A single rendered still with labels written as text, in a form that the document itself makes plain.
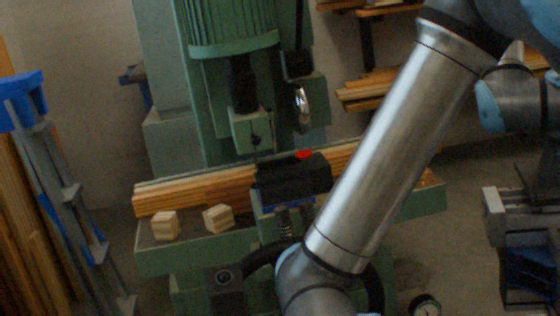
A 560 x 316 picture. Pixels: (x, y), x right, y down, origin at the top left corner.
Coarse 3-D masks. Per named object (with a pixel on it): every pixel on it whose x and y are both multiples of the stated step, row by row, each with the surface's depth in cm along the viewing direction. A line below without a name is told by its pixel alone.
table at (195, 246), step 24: (432, 192) 105; (144, 216) 114; (192, 216) 110; (240, 216) 107; (408, 216) 106; (144, 240) 103; (192, 240) 101; (216, 240) 101; (240, 240) 102; (144, 264) 100; (168, 264) 101; (192, 264) 102
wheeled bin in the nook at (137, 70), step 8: (136, 64) 311; (128, 72) 299; (136, 72) 273; (144, 72) 272; (120, 80) 280; (128, 80) 280; (136, 80) 272; (144, 80) 273; (144, 88) 277; (144, 96) 280; (152, 104) 281
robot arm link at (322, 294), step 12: (324, 288) 56; (300, 300) 55; (312, 300) 54; (324, 300) 54; (336, 300) 54; (348, 300) 56; (288, 312) 56; (300, 312) 54; (312, 312) 53; (324, 312) 52; (336, 312) 52; (348, 312) 53
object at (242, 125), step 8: (232, 112) 113; (248, 112) 111; (256, 112) 110; (264, 112) 109; (232, 120) 108; (240, 120) 107; (248, 120) 107; (256, 120) 107; (264, 120) 107; (232, 128) 108; (240, 128) 107; (248, 128) 107; (256, 128) 108; (264, 128) 108; (232, 136) 120; (240, 136) 108; (248, 136) 108; (264, 136) 108; (272, 136) 110; (240, 144) 108; (248, 144) 108; (264, 144) 109; (272, 144) 109; (240, 152) 109; (248, 152) 109; (256, 152) 113
